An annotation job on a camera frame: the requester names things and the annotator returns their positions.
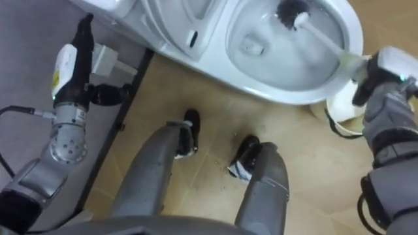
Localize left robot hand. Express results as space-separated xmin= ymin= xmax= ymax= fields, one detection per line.
xmin=50 ymin=12 xmax=133 ymax=112

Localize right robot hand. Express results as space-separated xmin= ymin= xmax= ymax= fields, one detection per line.
xmin=351 ymin=46 xmax=418 ymax=107

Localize white toilet brush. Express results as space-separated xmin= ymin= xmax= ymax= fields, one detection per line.
xmin=276 ymin=0 xmax=370 ymax=81

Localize white brush holder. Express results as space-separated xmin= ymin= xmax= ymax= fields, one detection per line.
xmin=309 ymin=80 xmax=372 ymax=136

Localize white toilet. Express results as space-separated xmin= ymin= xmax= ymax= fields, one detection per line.
xmin=69 ymin=0 xmax=364 ymax=106

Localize robot legs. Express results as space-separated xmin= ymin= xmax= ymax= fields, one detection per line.
xmin=110 ymin=108 xmax=291 ymax=235

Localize robot body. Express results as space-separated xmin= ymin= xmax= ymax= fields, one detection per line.
xmin=25 ymin=215 xmax=255 ymax=235

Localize grey wall socket box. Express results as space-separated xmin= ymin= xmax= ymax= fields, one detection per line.
xmin=91 ymin=42 xmax=138 ymax=78

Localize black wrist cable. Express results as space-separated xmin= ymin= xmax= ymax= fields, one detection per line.
xmin=356 ymin=192 xmax=386 ymax=235
xmin=0 ymin=105 xmax=56 ymax=179

